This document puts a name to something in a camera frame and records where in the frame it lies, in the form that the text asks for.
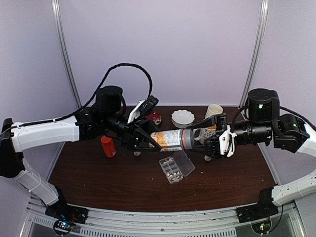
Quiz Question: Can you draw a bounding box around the left aluminium frame post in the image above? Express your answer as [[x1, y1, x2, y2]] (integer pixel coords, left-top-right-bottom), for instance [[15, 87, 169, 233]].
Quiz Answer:
[[51, 0, 82, 108]]

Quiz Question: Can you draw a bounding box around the front aluminium rail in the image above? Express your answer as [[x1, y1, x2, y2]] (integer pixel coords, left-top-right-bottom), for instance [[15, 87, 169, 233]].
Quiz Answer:
[[24, 199, 299, 237]]

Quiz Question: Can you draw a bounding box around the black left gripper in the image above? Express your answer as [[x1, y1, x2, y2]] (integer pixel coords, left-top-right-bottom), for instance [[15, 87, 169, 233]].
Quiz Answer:
[[104, 112, 170, 152]]

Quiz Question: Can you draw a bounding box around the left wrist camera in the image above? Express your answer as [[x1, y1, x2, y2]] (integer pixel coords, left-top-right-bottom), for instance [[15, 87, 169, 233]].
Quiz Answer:
[[127, 95, 159, 124]]

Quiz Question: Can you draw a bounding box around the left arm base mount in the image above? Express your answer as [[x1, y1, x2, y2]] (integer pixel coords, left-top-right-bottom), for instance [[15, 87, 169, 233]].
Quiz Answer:
[[44, 204, 88, 236]]

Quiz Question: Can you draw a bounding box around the cream ribbed ceramic mug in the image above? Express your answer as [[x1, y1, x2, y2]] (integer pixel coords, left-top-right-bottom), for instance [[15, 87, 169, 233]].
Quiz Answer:
[[204, 104, 223, 119]]

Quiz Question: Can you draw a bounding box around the aluminium frame post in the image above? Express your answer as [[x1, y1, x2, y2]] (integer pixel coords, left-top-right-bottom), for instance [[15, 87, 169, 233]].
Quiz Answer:
[[238, 0, 269, 108], [51, 0, 82, 108]]

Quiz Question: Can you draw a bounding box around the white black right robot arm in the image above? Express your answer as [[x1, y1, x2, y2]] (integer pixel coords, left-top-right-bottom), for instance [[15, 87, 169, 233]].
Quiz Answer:
[[188, 88, 316, 158]]

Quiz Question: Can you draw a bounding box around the red floral plate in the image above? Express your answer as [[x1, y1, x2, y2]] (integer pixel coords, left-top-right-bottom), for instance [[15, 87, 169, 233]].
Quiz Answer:
[[146, 111, 162, 126]]

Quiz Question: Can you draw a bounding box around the orange pill bottle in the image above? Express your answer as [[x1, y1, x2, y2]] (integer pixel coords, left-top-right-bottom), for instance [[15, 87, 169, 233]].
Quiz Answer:
[[100, 136, 116, 158]]

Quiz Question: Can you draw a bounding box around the white scalloped bowl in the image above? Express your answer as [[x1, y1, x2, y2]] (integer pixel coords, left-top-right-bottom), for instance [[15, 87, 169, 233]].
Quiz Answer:
[[171, 110, 195, 128]]

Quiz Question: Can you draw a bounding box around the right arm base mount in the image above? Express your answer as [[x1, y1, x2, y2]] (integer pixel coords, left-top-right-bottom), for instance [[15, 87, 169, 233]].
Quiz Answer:
[[236, 203, 279, 236]]

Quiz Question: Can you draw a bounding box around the right aluminium frame post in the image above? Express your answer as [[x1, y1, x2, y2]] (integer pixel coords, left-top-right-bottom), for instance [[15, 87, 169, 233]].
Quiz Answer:
[[238, 0, 269, 108]]

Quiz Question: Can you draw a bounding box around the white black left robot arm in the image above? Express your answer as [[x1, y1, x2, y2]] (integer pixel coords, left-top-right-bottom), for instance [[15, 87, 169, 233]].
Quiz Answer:
[[0, 84, 160, 219]]

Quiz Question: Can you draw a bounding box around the floral mug yellow inside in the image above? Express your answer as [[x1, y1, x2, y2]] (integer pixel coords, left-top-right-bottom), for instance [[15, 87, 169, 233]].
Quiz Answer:
[[193, 125, 217, 145]]

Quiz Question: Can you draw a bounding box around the clear plastic pill organizer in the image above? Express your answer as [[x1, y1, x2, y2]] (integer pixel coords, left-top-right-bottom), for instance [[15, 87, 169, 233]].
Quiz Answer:
[[159, 151, 195, 184]]

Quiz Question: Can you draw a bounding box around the grey lid supplement bottle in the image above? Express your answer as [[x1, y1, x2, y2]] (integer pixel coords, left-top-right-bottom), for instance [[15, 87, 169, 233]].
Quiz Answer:
[[150, 129, 195, 152]]

